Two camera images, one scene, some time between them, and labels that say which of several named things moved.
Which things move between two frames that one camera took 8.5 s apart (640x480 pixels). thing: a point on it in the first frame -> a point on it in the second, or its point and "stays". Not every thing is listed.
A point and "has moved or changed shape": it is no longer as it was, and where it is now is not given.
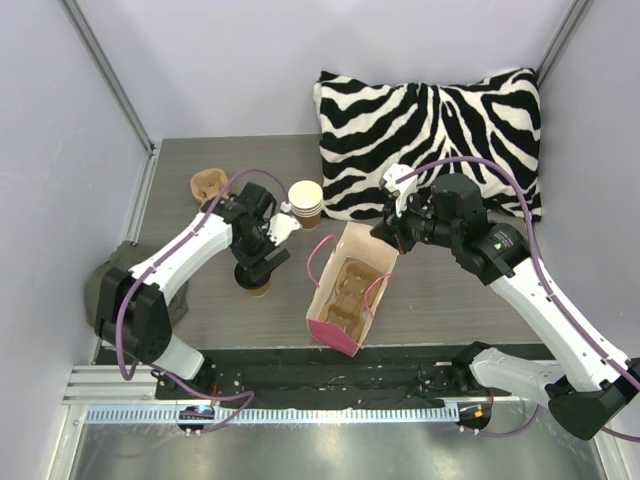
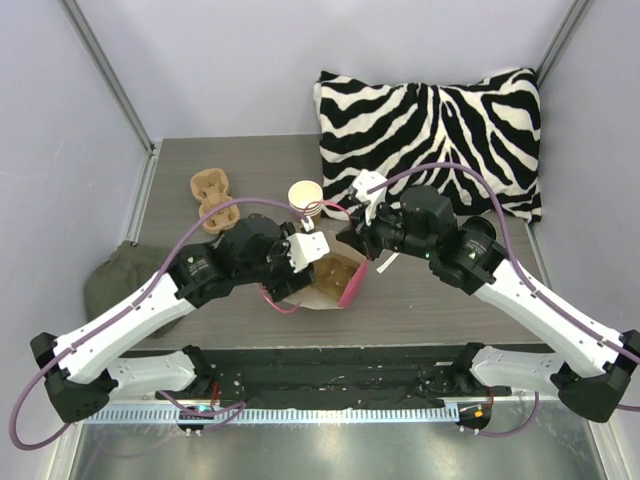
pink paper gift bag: [353, 273] has moved or changed shape
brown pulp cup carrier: [209, 183] stays
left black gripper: [265, 262] -> [288, 285]
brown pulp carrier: [348, 307] -> [331, 276]
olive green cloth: [128, 255] stays
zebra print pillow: [364, 127] stays
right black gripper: [388, 232] -> [360, 235]
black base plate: [314, 378] stays
